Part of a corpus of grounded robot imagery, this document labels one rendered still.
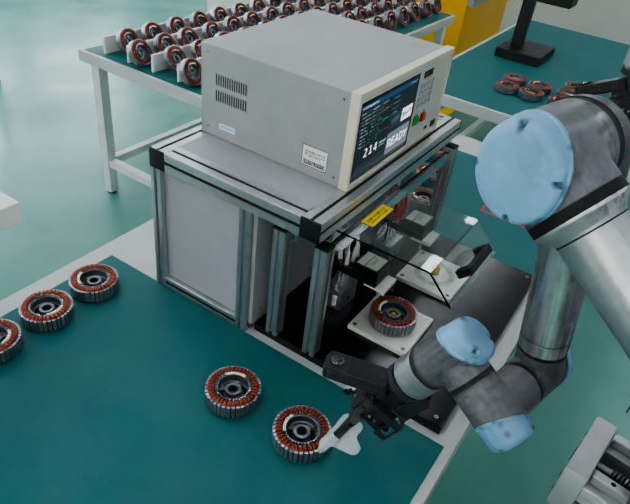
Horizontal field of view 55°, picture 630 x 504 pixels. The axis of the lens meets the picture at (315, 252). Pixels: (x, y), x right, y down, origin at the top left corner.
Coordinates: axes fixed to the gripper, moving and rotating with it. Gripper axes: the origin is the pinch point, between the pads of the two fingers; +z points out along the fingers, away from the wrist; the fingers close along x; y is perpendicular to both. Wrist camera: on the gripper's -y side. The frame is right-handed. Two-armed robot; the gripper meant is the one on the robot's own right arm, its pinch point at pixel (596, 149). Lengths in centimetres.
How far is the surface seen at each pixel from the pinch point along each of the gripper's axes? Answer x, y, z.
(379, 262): -49, -23, 23
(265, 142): -61, -49, 0
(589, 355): 80, 12, 115
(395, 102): -43, -31, -11
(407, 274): -30, -25, 37
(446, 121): -8.8, -35.2, 3.7
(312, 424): -83, -11, 38
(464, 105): 101, -83, 42
